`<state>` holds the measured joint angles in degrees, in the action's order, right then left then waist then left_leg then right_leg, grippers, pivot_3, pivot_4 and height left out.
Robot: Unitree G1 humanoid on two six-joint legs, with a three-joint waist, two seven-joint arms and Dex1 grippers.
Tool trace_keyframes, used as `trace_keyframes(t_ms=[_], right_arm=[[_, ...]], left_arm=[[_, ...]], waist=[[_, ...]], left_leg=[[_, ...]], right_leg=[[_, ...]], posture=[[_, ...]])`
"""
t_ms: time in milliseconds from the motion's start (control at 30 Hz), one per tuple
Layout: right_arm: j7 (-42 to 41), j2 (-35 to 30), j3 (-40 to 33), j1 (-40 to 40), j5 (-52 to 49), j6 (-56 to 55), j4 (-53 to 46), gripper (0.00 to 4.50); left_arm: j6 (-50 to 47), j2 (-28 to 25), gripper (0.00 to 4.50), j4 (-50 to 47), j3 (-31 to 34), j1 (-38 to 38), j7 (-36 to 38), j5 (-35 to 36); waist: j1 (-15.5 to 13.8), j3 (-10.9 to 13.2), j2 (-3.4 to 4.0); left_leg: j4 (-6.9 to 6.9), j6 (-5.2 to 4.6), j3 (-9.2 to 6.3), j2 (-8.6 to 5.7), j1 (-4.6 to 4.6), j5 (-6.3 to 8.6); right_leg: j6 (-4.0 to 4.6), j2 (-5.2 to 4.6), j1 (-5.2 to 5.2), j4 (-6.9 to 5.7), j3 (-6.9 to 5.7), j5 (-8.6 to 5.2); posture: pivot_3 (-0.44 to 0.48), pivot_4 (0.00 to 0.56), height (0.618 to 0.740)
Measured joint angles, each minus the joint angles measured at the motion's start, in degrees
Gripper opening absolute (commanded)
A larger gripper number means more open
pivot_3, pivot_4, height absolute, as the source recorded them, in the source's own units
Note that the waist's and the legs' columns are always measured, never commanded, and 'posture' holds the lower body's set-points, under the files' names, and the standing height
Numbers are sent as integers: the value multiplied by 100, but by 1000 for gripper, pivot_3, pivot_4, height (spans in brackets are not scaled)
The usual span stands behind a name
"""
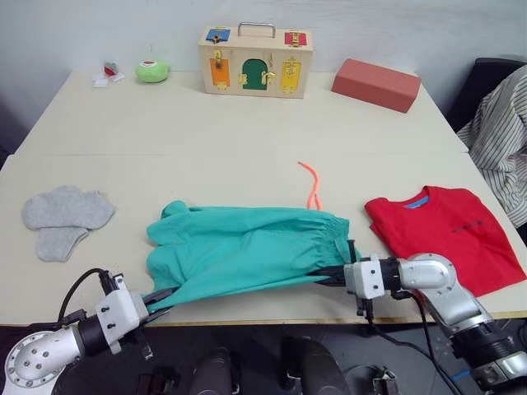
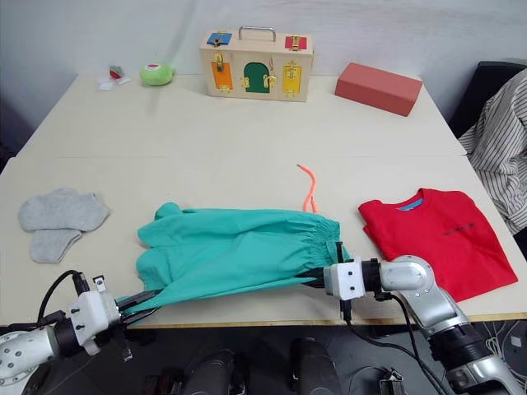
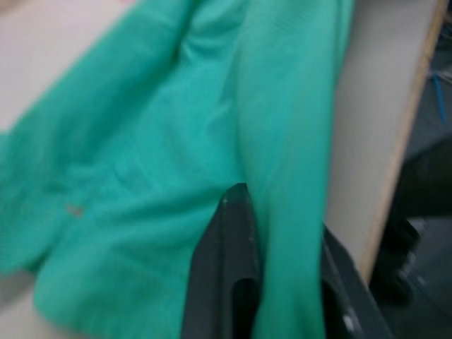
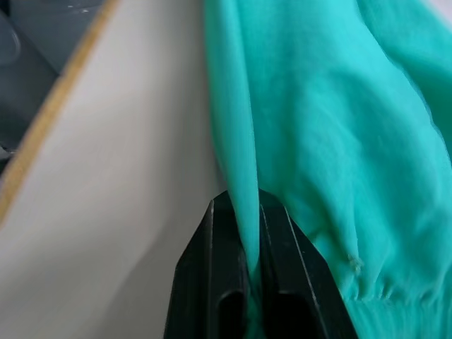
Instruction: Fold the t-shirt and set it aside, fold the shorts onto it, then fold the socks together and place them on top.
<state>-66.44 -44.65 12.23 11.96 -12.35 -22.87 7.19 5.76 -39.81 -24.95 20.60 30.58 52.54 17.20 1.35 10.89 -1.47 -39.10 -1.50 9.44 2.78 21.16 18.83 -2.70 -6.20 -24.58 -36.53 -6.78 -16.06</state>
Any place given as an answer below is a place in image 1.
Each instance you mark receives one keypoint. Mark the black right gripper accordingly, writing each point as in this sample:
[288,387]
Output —
[364,306]

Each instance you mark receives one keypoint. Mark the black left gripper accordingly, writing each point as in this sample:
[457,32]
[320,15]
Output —
[146,345]

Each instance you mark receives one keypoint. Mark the green shorts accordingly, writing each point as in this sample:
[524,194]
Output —
[247,251]

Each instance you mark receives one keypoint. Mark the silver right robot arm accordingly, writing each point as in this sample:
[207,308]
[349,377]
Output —
[444,288]

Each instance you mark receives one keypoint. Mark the red t-shirt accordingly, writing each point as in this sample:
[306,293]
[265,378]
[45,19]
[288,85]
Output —
[444,234]

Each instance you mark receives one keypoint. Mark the dark rounded shape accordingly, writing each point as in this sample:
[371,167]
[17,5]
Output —
[216,372]
[315,366]

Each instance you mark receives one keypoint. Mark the grey sock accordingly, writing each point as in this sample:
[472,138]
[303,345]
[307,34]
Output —
[66,207]
[57,244]

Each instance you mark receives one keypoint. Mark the red brick block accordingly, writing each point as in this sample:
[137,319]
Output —
[374,84]

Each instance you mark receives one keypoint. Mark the striped white cloth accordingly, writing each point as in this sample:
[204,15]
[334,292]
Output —
[498,140]

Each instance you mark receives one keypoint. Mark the black chair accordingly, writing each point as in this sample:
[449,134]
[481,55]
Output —
[469,90]

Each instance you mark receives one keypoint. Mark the green plush toy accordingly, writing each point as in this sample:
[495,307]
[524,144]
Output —
[151,72]

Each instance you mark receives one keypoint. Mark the wooden lock box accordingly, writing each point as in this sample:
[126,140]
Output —
[255,53]

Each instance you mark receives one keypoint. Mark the small red grey item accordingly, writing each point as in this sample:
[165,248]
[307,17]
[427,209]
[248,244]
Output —
[110,68]

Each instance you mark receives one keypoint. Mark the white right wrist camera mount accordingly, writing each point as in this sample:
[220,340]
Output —
[364,277]

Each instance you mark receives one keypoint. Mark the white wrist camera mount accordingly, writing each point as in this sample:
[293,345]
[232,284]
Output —
[119,312]
[364,277]

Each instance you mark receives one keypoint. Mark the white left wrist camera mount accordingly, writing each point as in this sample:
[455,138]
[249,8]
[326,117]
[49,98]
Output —
[119,312]

